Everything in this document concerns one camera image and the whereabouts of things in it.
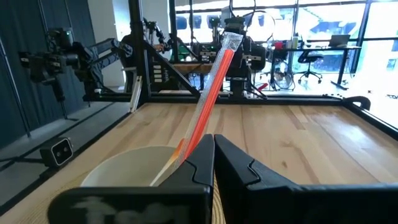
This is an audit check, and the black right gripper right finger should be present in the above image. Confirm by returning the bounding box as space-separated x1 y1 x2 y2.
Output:
214 134 398 224

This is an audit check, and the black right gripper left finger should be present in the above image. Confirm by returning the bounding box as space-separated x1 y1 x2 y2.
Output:
48 133 216 224

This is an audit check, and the pink straw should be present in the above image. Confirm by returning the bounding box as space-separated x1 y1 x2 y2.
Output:
149 31 244 187

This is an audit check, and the white bowl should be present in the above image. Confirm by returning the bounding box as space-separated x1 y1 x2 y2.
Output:
80 145 181 188

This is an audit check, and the round woven beige placemat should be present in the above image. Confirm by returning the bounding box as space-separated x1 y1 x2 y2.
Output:
212 174 226 224

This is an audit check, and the round floor fan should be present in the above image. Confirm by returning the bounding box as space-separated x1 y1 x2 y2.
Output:
273 60 295 91

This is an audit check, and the black office chair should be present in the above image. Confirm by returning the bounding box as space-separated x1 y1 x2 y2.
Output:
294 49 324 85

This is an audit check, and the laptop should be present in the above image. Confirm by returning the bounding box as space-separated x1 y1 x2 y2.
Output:
328 34 351 48

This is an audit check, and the black desk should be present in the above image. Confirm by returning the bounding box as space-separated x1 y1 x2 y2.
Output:
306 45 363 91

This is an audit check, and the silver aluminium bar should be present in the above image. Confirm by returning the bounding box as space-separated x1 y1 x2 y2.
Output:
129 75 144 113

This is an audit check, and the person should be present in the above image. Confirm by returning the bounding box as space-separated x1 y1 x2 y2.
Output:
119 30 170 71

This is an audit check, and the black table-level camera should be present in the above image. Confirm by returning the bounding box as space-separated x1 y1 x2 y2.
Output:
39 137 75 169

